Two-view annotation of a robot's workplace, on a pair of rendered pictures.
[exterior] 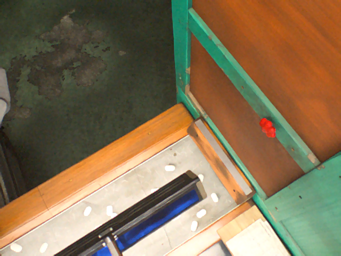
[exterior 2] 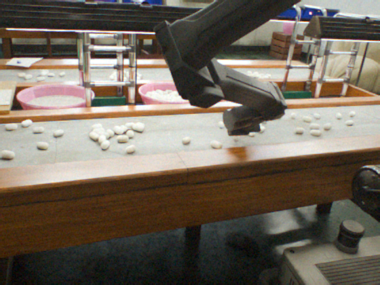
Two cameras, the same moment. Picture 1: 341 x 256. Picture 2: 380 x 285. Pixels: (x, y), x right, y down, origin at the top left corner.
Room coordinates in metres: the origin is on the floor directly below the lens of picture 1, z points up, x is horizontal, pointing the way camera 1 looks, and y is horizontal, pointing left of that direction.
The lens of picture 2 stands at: (1.01, 0.51, 1.18)
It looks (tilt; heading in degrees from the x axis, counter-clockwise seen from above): 26 degrees down; 183
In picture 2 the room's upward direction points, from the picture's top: 5 degrees clockwise
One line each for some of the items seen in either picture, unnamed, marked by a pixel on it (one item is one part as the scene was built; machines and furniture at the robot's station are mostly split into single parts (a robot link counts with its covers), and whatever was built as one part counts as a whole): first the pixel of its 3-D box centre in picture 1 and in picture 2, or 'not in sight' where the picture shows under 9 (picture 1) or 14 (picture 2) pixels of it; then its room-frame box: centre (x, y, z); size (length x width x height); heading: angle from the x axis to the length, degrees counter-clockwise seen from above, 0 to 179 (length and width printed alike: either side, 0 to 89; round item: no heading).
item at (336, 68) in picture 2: not in sight; (347, 73); (-2.93, 1.99, 0.40); 0.74 x 0.56 x 0.38; 121
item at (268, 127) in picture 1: (268, 127); not in sight; (0.21, -0.19, 1.24); 0.04 x 0.02 x 0.04; 26
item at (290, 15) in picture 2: not in sight; (290, 13); (-0.90, 0.86, 1.08); 0.62 x 0.08 x 0.07; 116
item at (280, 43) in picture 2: not in sight; (287, 41); (-5.85, 1.82, 0.32); 0.42 x 0.42 x 0.64; 30
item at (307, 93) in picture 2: not in sight; (292, 51); (-0.83, 0.90, 0.90); 0.20 x 0.19 x 0.45; 116
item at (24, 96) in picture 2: not in sight; (57, 106); (-0.16, -0.05, 0.72); 0.27 x 0.27 x 0.10
